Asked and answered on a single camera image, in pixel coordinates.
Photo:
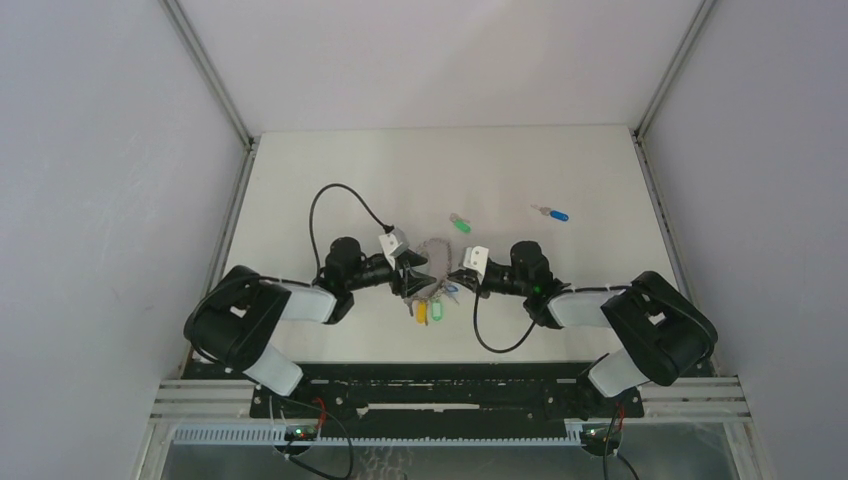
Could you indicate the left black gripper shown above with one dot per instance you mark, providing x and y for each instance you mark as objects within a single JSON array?
[{"x": 411, "y": 281}]

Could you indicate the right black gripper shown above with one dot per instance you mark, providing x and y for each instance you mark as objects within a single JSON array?
[{"x": 463, "y": 275}]

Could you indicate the metal key organiser with rings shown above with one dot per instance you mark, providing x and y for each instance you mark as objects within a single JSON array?
[{"x": 440, "y": 263}]

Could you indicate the green tagged key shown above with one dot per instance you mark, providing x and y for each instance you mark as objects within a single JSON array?
[{"x": 436, "y": 310}]

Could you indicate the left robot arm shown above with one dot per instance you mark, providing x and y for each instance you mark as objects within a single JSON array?
[{"x": 234, "y": 324}]

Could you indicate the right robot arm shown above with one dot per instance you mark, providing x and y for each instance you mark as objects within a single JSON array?
[{"x": 662, "y": 334}]

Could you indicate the key with green tag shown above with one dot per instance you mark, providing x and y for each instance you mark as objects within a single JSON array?
[{"x": 460, "y": 223}]

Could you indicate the key with blue tag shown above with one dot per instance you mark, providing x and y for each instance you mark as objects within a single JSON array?
[{"x": 551, "y": 213}]

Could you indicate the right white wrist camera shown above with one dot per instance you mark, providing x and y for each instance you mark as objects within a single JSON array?
[{"x": 476, "y": 258}]

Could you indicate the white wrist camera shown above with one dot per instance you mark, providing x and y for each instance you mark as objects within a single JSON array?
[
  {"x": 393, "y": 244},
  {"x": 476, "y": 258}
]

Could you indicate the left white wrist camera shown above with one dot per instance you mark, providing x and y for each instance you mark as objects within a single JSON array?
[{"x": 393, "y": 244}]

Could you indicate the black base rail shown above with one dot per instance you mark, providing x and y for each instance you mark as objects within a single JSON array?
[{"x": 438, "y": 401}]

